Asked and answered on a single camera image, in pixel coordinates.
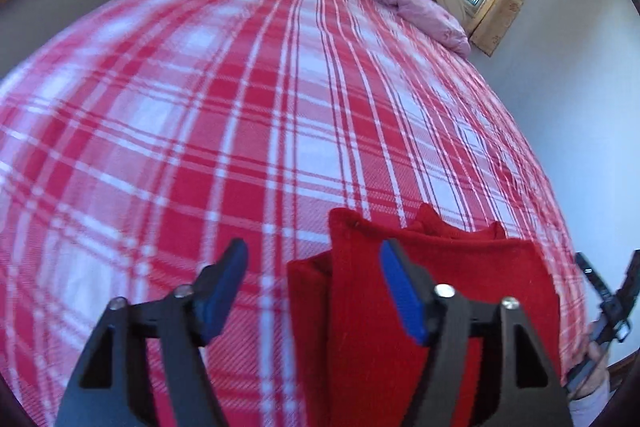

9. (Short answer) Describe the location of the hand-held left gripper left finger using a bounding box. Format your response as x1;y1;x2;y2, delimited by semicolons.
55;238;249;427

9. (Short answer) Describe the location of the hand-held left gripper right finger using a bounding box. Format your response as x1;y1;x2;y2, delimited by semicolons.
378;239;573;427

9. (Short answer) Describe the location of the red knitted sweater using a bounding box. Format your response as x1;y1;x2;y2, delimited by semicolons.
286;203;563;427

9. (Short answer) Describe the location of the person's right forearm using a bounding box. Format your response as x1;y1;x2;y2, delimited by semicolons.
569;384;613;427

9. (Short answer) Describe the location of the person's right hand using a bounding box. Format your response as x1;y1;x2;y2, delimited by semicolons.
574;341;610;402

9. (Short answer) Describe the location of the red plaid blanket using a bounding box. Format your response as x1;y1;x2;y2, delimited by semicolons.
0;0;588;427

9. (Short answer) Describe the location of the pink pillow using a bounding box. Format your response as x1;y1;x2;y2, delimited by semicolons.
365;0;472;58

